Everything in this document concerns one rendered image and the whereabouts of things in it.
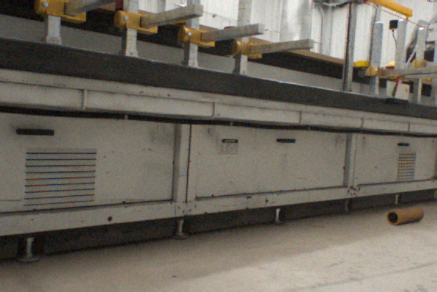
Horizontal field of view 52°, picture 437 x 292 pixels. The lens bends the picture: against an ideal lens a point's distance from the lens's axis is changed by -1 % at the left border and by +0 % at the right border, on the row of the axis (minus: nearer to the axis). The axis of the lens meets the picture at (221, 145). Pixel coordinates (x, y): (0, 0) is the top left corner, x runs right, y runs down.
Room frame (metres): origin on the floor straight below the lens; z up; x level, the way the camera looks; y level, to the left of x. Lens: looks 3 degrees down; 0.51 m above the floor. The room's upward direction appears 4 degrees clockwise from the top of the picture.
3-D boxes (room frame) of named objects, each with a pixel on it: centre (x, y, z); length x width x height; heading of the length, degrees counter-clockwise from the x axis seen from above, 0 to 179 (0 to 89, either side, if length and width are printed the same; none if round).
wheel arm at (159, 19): (1.41, 0.23, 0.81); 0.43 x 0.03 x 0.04; 41
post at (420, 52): (2.77, -1.19, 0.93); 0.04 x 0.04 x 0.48; 41
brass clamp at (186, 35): (1.64, 0.11, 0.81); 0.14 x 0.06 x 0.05; 131
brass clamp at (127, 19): (1.47, 0.30, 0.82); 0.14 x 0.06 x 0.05; 131
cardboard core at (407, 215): (2.58, -1.10, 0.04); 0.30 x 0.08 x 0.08; 131
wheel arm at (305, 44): (1.74, -0.15, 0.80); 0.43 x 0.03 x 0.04; 41
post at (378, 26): (2.45, -0.81, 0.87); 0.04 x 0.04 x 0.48; 41
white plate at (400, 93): (2.57, -0.99, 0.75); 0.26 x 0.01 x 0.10; 131
